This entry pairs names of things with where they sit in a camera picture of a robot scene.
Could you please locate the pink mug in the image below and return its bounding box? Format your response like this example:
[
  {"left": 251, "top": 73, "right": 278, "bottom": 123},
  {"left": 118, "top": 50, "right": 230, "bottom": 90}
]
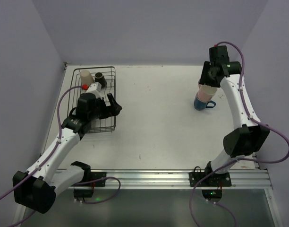
[{"left": 197, "top": 83, "right": 217, "bottom": 103}]

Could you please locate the dark blue mug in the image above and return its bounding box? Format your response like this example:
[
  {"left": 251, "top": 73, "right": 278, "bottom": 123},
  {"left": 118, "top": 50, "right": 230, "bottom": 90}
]
[{"left": 194, "top": 93, "right": 216, "bottom": 111}]

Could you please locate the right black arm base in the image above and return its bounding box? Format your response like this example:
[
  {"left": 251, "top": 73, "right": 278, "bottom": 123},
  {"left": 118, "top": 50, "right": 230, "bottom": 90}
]
[{"left": 189, "top": 166, "right": 232, "bottom": 201}]

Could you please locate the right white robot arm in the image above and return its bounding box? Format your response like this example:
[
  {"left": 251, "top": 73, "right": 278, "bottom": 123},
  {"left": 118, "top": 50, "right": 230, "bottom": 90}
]
[{"left": 196, "top": 45, "right": 270, "bottom": 187}]

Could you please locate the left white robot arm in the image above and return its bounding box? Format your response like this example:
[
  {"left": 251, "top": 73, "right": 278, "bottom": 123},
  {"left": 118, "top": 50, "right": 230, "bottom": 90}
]
[{"left": 12, "top": 93, "right": 122, "bottom": 214}]

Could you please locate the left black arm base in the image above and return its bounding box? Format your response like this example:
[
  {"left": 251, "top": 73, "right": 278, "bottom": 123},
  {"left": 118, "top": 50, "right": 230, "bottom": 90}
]
[{"left": 73, "top": 171, "right": 107, "bottom": 201}]

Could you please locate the black cup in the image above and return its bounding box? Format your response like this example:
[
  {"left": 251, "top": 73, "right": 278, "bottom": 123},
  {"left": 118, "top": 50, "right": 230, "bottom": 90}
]
[{"left": 94, "top": 72, "right": 106, "bottom": 88}]

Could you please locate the beige cup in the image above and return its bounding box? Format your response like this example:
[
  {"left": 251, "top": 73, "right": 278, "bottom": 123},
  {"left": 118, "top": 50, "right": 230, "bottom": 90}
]
[{"left": 80, "top": 70, "right": 94, "bottom": 86}]

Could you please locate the black wire dish rack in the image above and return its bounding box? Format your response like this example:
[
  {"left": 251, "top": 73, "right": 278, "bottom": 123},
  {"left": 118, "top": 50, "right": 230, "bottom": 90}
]
[{"left": 68, "top": 66, "right": 117, "bottom": 133}]

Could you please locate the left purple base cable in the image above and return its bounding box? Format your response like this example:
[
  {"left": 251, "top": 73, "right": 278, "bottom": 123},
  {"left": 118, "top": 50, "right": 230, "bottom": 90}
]
[{"left": 75, "top": 176, "right": 122, "bottom": 204}]

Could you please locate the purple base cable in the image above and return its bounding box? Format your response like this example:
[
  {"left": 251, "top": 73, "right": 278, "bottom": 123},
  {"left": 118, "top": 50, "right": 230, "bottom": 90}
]
[
  {"left": 75, "top": 176, "right": 122, "bottom": 204},
  {"left": 190, "top": 158, "right": 241, "bottom": 227}
]

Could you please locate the aluminium mounting rail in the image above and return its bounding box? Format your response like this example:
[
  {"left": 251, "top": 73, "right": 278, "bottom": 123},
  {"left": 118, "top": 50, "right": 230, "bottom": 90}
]
[{"left": 52, "top": 169, "right": 274, "bottom": 190}]

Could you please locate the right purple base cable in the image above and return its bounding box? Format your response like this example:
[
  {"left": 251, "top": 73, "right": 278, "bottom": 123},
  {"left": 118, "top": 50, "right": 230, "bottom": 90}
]
[{"left": 190, "top": 158, "right": 241, "bottom": 227}]

